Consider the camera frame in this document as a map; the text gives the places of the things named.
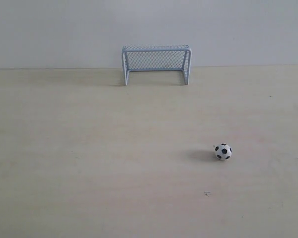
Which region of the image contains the small black white soccer ball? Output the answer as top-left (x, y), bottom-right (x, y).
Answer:
top-left (214, 143), bottom-right (232, 161)

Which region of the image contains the small light blue goal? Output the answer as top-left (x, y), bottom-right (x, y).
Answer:
top-left (121, 45), bottom-right (192, 85)

